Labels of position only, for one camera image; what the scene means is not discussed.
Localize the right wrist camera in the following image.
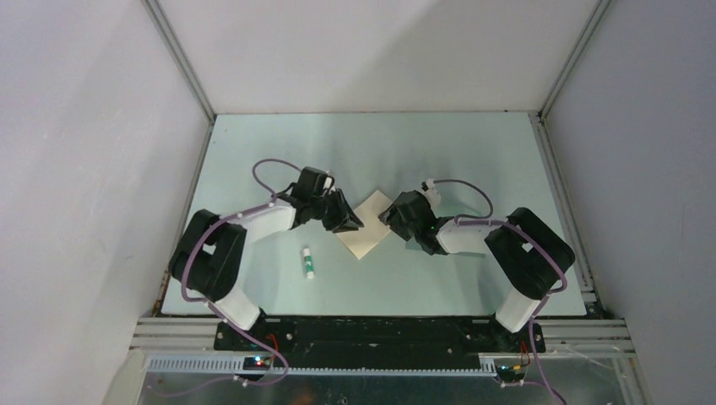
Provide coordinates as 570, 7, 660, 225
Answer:
420, 179, 442, 208

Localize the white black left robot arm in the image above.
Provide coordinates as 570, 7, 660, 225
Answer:
168, 167, 364, 352

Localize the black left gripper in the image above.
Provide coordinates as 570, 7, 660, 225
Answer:
310, 189, 363, 235

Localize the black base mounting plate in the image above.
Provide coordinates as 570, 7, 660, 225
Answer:
214, 316, 545, 371

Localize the aluminium frame rail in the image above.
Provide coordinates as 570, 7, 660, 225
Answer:
130, 316, 635, 356

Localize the left controller board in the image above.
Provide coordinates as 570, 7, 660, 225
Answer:
242, 356, 274, 371

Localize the controller board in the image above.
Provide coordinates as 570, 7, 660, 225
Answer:
242, 356, 274, 371
496, 364, 529, 385

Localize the right controller board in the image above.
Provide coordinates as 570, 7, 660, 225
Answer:
496, 364, 529, 385

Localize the green white glue stick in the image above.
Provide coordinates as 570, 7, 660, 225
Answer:
301, 247, 315, 279

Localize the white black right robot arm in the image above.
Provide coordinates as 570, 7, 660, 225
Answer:
378, 191, 576, 353

